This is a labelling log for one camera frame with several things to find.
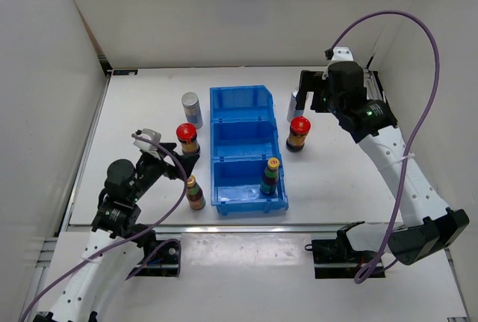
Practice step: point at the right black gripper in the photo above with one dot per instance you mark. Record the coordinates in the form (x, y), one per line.
(309, 82)

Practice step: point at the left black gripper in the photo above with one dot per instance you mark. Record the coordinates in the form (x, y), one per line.
(171, 172)

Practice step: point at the yellow-capped sauce bottle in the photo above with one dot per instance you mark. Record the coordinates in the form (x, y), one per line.
(194, 194)

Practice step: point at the green-labelled sauce bottle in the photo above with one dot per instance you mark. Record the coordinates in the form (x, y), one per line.
(270, 176)

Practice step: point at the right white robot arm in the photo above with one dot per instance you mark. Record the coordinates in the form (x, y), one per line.
(429, 223)

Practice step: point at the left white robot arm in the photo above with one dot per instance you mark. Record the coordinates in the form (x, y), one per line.
(118, 246)

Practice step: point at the left red-lidded sauce jar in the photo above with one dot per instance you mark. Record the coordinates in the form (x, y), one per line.
(186, 134)

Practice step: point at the red-lidded sauce jar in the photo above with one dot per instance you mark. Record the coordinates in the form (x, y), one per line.
(299, 129)
(186, 134)

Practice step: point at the right silver-capped white shaker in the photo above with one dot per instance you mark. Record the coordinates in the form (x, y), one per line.
(292, 111)

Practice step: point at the silver-capped white shaker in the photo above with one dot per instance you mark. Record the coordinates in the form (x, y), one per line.
(292, 111)
(192, 111)

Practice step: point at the left silver-capped white shaker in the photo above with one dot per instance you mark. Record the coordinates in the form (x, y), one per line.
(192, 111)

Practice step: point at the right red-lidded sauce jar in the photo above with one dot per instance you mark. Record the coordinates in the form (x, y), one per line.
(299, 129)

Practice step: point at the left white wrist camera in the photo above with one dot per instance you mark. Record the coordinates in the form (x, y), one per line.
(146, 140)

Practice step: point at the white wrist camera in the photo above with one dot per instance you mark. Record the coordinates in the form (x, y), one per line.
(146, 140)
(338, 53)

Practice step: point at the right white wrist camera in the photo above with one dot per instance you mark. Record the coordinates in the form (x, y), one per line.
(338, 53)

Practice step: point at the aluminium frame rail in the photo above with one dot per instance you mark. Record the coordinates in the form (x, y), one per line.
(235, 229)

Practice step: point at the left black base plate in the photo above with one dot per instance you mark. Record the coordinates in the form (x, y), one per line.
(162, 258)

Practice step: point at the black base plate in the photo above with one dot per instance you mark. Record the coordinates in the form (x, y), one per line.
(330, 264)
(162, 258)

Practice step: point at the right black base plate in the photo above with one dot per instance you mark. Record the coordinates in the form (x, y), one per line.
(330, 264)

